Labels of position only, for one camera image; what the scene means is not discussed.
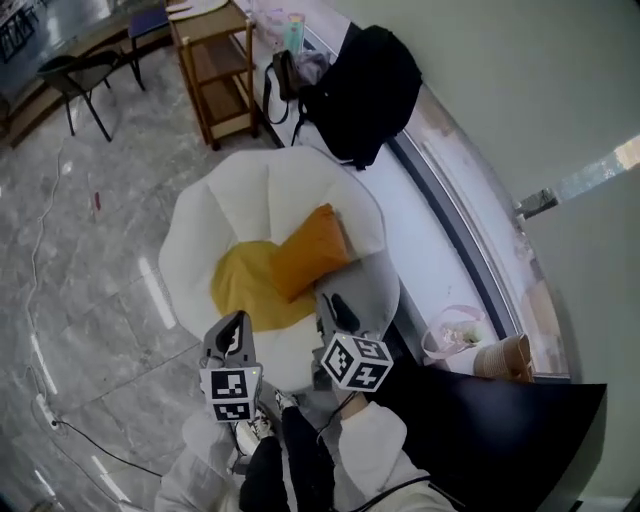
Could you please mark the person's white sneaker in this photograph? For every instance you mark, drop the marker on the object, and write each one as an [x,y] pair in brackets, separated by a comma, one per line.
[255,432]
[286,398]

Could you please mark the person's legs black trousers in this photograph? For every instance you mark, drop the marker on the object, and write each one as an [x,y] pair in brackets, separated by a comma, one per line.
[295,465]

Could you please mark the blue board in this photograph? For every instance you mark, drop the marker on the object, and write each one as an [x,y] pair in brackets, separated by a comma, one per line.
[147,22]

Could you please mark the pink tote bag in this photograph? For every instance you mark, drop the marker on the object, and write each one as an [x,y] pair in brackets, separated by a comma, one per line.
[452,332]

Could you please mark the wooden table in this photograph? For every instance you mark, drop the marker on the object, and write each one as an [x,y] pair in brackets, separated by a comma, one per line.
[45,35]

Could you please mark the beige flat items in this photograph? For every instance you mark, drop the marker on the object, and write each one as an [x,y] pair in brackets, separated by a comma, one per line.
[195,6]

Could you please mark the black folding chair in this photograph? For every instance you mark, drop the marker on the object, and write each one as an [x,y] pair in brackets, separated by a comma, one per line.
[80,75]

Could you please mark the person's white left sneaker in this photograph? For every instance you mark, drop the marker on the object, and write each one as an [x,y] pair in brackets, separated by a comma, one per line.
[255,432]

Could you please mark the black flat panel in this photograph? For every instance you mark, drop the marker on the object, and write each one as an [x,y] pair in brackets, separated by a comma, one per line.
[500,440]

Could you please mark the white and yellow padded seat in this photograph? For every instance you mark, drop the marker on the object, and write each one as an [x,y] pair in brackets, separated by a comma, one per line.
[240,210]

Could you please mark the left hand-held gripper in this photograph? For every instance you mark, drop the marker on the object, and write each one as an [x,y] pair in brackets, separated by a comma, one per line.
[231,385]

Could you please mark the orange cushion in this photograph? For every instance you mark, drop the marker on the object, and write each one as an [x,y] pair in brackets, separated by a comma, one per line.
[310,252]

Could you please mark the pink patterned container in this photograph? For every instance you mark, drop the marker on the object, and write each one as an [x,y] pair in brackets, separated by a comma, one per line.
[267,25]

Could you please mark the wooden shelf cart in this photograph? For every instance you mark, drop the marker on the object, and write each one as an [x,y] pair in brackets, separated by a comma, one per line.
[220,65]

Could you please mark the green tumbler bottle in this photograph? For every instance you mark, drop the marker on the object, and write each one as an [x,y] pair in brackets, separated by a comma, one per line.
[295,32]

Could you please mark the red floor scrap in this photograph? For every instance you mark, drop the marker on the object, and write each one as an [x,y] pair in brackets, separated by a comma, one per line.
[97,201]

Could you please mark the person's right forearm white sleeve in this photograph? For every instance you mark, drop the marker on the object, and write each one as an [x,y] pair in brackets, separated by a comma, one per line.
[385,450]

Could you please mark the person's white right sneaker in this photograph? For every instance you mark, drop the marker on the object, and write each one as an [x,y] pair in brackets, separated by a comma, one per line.
[286,398]

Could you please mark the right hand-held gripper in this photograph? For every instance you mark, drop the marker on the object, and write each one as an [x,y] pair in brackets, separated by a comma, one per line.
[356,367]

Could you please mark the woven straw basket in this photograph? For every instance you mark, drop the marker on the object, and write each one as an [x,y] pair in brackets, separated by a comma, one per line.
[502,357]

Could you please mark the person's left forearm white sleeve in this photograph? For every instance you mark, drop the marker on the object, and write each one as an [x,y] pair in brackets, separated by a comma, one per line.
[200,475]

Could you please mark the white power strip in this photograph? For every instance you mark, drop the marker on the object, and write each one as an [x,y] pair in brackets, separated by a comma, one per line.
[45,410]

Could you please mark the black backpack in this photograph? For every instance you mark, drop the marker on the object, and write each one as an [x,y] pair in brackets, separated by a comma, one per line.
[367,90]

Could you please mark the dark olive handbag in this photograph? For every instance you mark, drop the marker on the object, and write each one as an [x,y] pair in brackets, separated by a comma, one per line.
[282,75]

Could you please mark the grey crumpled bag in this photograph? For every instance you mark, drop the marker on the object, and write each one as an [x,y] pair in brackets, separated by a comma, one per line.
[312,67]

